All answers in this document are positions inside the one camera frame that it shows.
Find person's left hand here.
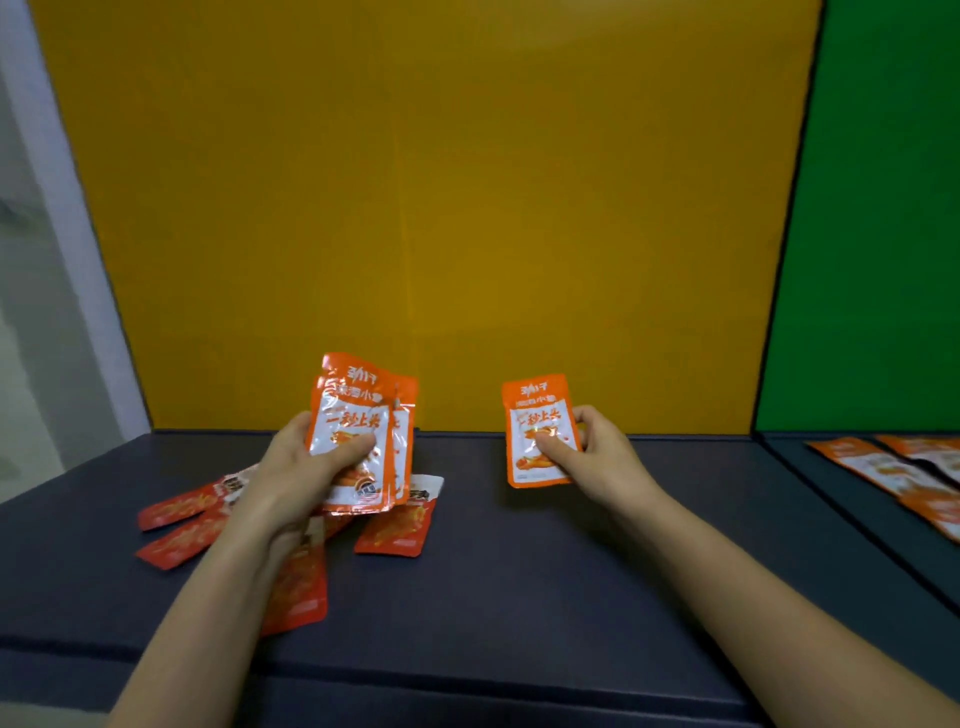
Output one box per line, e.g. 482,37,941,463
223,410,376,541

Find person's right hand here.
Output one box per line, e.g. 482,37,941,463
533,404,667,520

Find orange snack packet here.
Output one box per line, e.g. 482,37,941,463
806,437,960,502
900,491,960,544
388,373,420,505
501,373,585,490
873,433,960,483
308,352,400,516

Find person's right forearm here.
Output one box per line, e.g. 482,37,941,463
615,483,960,728

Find person's left forearm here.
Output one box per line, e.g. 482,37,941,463
108,516,310,728

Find red snack packet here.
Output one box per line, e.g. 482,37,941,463
135,510,231,572
137,466,260,533
354,474,446,559
259,516,332,638

